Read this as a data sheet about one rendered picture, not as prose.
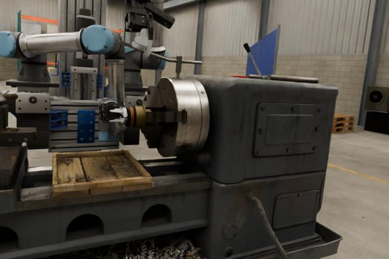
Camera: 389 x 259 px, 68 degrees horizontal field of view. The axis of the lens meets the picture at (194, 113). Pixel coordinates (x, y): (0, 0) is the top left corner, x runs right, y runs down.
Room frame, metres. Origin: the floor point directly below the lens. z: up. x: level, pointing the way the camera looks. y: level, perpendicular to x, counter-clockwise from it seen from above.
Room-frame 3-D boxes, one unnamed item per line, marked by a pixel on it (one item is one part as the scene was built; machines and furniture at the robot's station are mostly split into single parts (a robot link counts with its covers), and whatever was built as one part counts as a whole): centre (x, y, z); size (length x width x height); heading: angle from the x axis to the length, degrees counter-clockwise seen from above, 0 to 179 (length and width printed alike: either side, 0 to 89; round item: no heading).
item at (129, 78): (1.71, 0.39, 1.21); 0.15 x 0.15 x 0.10
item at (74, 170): (1.02, 0.34, 0.89); 0.36 x 0.30 x 0.04; 27
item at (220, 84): (1.35, -0.27, 1.06); 0.59 x 0.48 x 0.39; 117
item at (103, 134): (1.31, 0.39, 0.98); 0.11 x 0.08 x 0.11; 173
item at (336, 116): (8.31, -3.94, 0.22); 1.25 x 0.86 x 0.44; 129
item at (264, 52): (7.80, -1.58, 1.18); 4.12 x 0.80 x 2.35; 178
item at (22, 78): (1.47, 0.83, 1.21); 0.15 x 0.15 x 0.10
